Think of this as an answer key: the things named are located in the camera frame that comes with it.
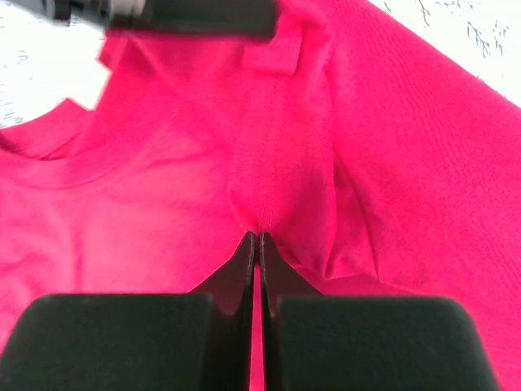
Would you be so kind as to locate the floral patterned table mat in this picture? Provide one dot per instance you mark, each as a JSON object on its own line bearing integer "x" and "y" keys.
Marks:
{"x": 43, "y": 63}

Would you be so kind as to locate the magenta t shirt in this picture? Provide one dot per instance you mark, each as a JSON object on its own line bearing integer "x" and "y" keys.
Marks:
{"x": 378, "y": 165}

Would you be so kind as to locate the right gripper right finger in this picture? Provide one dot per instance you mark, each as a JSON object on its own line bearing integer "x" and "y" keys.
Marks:
{"x": 318, "y": 342}

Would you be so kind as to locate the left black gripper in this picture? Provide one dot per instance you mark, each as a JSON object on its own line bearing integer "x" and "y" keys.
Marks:
{"x": 248, "y": 18}

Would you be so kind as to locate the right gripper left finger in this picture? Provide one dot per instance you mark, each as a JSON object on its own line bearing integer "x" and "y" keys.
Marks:
{"x": 199, "y": 340}

